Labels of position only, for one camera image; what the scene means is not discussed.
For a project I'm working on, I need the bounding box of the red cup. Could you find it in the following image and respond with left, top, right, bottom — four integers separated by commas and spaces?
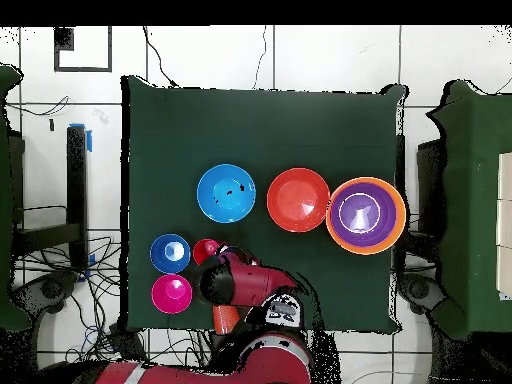
192, 238, 221, 267

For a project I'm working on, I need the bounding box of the light blue bowl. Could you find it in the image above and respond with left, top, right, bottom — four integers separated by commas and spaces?
196, 163, 257, 224

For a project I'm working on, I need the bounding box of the orange cup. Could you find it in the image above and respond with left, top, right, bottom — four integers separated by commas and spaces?
212, 305, 241, 336

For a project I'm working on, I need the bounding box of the small dark blue bowl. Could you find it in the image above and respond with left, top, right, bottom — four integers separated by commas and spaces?
149, 233, 192, 275

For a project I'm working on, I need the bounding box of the red-orange bowl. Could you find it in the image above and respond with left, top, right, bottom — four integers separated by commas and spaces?
266, 167, 332, 234

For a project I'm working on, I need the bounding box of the purple bowl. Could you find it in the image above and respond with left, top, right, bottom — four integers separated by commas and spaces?
330, 182, 398, 248

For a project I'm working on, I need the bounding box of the large orange bowl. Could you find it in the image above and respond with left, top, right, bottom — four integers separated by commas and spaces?
325, 176, 408, 256

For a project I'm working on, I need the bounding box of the small pink bowl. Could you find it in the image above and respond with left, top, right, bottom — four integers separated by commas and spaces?
150, 273, 194, 316

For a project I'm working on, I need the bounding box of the dark green table cloth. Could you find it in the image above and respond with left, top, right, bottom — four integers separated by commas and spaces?
120, 75, 409, 335

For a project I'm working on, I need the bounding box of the black power adapter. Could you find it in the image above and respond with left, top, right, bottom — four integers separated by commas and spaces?
109, 327, 147, 361

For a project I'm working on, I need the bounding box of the green cloth neighbouring table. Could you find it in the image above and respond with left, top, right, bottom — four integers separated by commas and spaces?
0, 63, 31, 331
425, 79, 512, 341

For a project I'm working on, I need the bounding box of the white box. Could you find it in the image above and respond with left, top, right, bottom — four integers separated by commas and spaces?
496, 199, 512, 248
496, 246, 512, 301
496, 151, 512, 201

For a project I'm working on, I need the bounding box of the blue cable bundle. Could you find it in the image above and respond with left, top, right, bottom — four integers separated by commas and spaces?
80, 324, 100, 354

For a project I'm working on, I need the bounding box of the black stand post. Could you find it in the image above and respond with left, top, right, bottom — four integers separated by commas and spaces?
11, 124, 91, 271

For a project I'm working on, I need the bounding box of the black floor cable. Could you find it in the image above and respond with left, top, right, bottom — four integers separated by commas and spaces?
142, 26, 179, 88

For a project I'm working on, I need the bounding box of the black square floor frame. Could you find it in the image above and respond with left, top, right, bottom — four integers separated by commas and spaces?
53, 26, 113, 73

